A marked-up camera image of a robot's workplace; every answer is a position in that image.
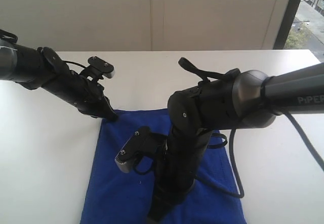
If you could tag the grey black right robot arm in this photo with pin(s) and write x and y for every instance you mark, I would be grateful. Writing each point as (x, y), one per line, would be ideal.
(232, 101)

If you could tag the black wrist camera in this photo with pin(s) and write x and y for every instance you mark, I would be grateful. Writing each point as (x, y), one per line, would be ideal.
(97, 69)
(143, 143)

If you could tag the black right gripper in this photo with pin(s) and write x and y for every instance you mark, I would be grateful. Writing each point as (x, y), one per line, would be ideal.
(176, 170)

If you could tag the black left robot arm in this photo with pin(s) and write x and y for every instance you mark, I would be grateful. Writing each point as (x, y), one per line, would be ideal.
(43, 68)

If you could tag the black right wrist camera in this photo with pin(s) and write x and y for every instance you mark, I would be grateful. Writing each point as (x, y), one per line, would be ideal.
(143, 143)

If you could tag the dark window frame post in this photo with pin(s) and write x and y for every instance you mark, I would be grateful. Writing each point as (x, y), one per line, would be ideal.
(286, 24)

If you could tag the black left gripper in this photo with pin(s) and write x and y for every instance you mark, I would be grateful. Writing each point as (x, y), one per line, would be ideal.
(81, 90)

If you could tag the blue terry towel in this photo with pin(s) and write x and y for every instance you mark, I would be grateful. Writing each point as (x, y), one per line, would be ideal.
(116, 197)

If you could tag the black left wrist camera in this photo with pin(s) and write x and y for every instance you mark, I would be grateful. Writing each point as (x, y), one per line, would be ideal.
(97, 69)

